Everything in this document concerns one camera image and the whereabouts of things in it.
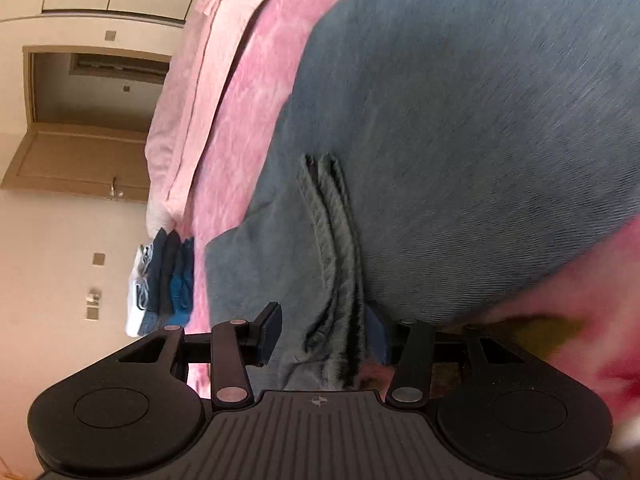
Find pink fleece bedspread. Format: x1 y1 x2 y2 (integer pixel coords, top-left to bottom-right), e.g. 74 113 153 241
184 0 640 441

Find folded pink blanket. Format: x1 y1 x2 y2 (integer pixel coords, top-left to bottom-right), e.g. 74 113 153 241
144 0 274 223

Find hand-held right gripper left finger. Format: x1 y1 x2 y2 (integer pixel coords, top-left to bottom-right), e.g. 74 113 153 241
117 301 284 408

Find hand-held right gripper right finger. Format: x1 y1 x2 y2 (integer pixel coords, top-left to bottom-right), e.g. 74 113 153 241
364 304 527 407

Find blue folded sweater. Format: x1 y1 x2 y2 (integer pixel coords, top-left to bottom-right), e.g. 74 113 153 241
169 236 197 330

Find white folded shirt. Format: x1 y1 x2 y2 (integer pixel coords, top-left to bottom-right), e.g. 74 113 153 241
124 244 152 337

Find white striped pillow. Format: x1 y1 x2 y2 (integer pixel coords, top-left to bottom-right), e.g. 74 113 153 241
144 192 175 230

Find wooden door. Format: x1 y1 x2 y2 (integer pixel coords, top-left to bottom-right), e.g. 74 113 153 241
0 129 152 204

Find dark grey folded garment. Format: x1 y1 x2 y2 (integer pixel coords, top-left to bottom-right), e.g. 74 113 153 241
164 231 182 322

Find light blue denim jeans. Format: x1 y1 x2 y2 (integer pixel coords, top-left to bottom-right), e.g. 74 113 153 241
203 0 640 397

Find dark blue folded jeans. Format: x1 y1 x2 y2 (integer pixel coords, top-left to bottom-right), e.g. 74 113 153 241
141 230 170 337

